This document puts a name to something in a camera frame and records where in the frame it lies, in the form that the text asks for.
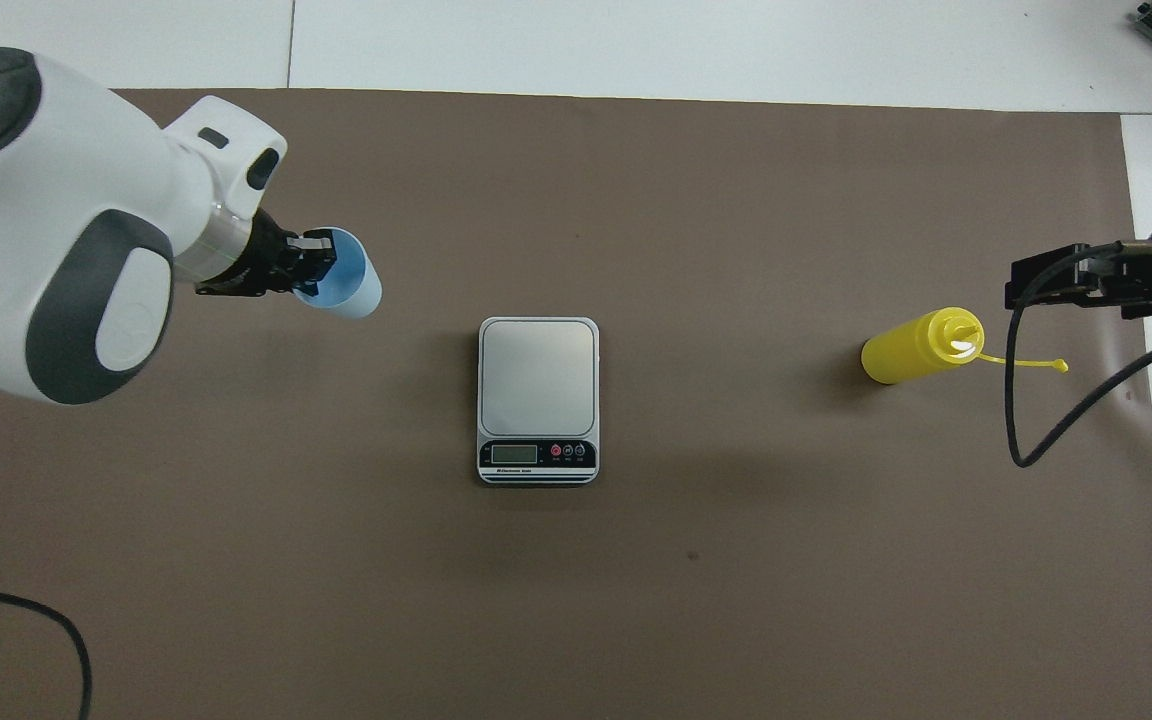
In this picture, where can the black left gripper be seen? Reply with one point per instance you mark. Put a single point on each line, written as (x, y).
(271, 265)

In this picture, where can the light blue plastic cup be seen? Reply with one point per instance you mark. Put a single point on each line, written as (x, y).
(351, 285)

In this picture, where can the yellow squeeze bottle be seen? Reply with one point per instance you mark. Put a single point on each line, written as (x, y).
(906, 350)

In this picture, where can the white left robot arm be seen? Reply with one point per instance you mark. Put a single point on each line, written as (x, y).
(36, 230)

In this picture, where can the silver digital kitchen scale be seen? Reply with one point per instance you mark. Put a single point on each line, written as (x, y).
(537, 375)

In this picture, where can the brown paper table mat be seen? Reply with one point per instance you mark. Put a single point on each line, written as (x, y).
(636, 600)

